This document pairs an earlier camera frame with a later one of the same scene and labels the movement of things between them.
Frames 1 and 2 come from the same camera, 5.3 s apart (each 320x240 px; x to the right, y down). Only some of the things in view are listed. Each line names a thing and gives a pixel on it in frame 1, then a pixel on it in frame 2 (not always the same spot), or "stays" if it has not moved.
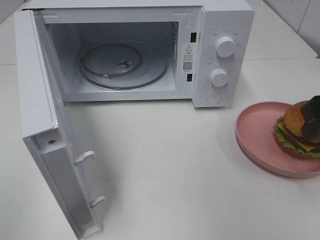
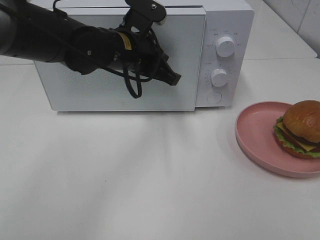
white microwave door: x=46 y=129 -> x=181 y=35
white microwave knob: x=219 y=77 stays
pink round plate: x=255 y=136 stays
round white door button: x=214 y=98 stays
